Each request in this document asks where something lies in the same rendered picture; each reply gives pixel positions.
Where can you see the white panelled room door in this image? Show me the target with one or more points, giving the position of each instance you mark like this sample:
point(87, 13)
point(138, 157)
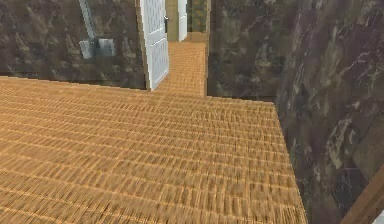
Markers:
point(155, 40)

